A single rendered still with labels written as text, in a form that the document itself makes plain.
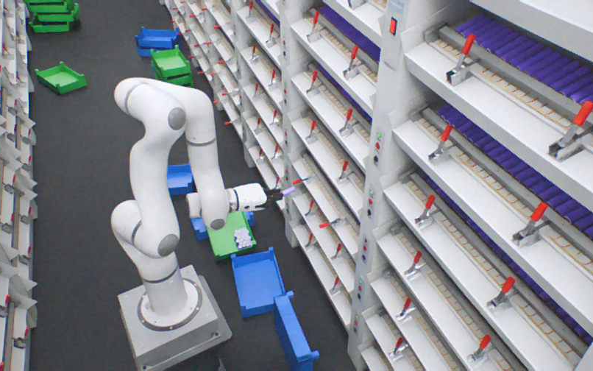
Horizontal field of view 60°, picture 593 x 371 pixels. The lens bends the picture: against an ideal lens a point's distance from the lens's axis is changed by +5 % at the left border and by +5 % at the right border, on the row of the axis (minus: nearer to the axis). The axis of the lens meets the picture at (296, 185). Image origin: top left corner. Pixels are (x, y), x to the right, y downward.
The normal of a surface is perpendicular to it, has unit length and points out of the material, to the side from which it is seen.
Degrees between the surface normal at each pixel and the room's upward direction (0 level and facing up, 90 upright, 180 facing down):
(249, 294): 0
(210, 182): 40
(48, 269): 0
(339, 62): 21
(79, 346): 0
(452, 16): 90
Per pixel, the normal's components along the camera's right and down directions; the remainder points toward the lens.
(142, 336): -0.04, -0.76
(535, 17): -0.87, 0.50
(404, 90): 0.37, 0.59
